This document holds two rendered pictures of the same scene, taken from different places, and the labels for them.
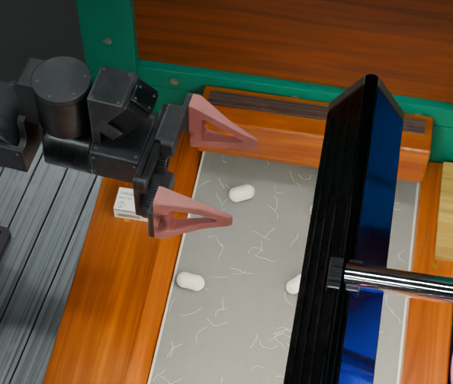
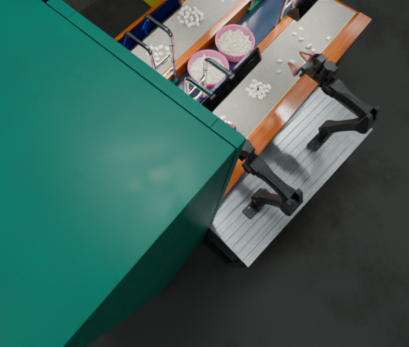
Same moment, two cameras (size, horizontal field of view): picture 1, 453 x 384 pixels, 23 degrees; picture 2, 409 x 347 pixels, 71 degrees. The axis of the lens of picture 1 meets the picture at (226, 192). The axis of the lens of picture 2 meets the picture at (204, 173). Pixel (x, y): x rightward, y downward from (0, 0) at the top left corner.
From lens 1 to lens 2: 1.28 m
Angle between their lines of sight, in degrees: 51
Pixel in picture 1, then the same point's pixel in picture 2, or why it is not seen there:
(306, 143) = not seen: hidden behind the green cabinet
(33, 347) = (248, 182)
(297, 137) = not seen: hidden behind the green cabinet
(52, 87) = (248, 143)
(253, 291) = not seen: hidden behind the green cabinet
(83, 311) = (239, 171)
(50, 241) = (234, 204)
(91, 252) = (231, 183)
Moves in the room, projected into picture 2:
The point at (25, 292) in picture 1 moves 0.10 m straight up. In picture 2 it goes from (244, 195) to (247, 191)
